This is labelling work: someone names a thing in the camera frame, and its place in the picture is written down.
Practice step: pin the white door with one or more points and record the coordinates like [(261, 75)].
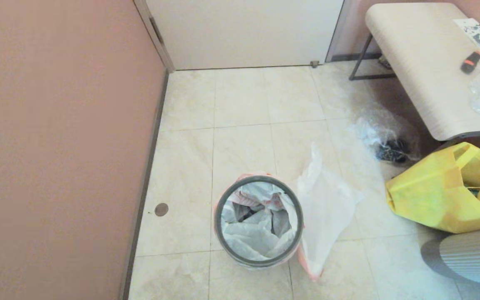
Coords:
[(244, 33)]

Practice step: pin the black metal table frame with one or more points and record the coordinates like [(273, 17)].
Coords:
[(360, 58)]

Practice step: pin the round metal floor drain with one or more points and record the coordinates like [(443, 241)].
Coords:
[(161, 209)]

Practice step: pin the black and white booklet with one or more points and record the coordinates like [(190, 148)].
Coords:
[(475, 32)]

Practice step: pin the grey door frame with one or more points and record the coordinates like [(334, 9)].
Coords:
[(160, 46)]

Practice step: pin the light wood-grain table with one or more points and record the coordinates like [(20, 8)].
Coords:
[(423, 62)]

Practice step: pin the grey ribbed robot base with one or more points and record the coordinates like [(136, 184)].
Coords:
[(473, 254)]

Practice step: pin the white red plastic bag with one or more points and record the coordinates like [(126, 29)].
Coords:
[(256, 233)]

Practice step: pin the black orange marker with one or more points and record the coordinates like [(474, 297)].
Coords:
[(471, 63)]

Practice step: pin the yellow shopping bag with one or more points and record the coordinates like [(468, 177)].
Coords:
[(427, 191)]

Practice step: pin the black tangled object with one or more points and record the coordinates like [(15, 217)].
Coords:
[(390, 153)]

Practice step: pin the crumpled clear plastic bag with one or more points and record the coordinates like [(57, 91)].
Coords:
[(373, 129)]

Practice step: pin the used translucent trash bag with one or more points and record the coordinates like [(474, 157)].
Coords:
[(327, 208)]

